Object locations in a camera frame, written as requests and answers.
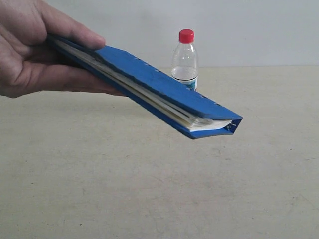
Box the person's open hand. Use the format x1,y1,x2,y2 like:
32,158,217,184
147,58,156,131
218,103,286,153
0,0,121,98

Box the clear water bottle red cap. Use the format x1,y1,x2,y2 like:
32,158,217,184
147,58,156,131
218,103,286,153
171,29,199,91

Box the blue ring binder notebook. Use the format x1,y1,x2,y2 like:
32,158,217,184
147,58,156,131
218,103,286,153
47,35,243,139

